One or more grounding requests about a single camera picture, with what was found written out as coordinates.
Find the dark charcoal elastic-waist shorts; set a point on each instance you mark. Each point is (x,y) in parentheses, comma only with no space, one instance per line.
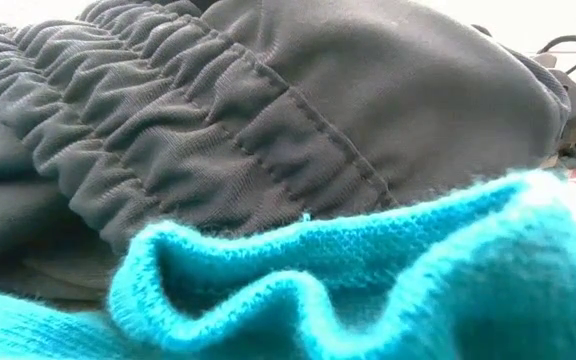
(268,125)

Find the teal knit garment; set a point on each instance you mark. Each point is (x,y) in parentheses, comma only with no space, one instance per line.
(368,280)

